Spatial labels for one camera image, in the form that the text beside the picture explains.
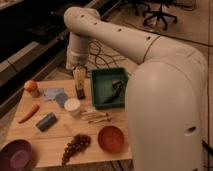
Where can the wooden utensils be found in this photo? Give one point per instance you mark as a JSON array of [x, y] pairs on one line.
[[95, 117]]

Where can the dark object in tray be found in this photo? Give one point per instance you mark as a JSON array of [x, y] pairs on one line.
[[117, 87]]

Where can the red-brown bowl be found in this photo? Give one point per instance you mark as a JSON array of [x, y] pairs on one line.
[[111, 139]]

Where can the green plastic tray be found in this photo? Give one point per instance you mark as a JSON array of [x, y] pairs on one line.
[[101, 87]]

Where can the orange carrot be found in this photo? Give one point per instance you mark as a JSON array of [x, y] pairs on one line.
[[31, 112]]

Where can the bunch of dark grapes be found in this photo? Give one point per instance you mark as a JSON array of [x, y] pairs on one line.
[[79, 144]]

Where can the black office chair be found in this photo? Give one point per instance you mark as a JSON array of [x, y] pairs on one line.
[[160, 14]]

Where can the blue cloth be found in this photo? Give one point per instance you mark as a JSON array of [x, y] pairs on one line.
[[55, 94]]

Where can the orange fruit on cup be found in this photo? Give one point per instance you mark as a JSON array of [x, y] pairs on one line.
[[31, 87]]

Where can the white paper cup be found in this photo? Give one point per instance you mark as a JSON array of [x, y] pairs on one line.
[[72, 105]]

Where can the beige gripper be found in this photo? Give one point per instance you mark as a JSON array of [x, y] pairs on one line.
[[79, 74]]

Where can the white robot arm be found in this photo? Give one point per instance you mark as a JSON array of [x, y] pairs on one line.
[[163, 95]]

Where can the black object on floor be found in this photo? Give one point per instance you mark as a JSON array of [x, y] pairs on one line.
[[207, 147]]

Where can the purple bowl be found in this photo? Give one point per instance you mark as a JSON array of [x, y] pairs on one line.
[[15, 156]]

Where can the blue sponge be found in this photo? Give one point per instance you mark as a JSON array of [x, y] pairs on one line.
[[46, 122]]

